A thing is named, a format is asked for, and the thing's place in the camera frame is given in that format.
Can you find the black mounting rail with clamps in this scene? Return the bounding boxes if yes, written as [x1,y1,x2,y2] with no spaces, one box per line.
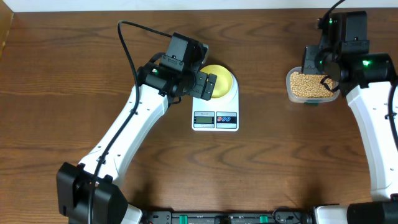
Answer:
[139,208,315,224]

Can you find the clear plastic container of soybeans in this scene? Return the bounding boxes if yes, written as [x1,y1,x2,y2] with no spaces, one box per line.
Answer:
[286,67,340,104]

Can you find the white digital kitchen scale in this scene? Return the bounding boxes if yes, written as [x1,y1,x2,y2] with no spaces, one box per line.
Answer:
[192,73,239,132]

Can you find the yellow plastic bowl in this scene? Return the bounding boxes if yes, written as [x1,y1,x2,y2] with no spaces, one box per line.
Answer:
[200,65,233,99]

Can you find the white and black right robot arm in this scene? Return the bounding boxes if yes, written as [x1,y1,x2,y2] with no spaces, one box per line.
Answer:
[302,11,397,224]

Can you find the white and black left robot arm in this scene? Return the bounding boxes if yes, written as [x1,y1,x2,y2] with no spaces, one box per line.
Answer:
[57,33,216,223]

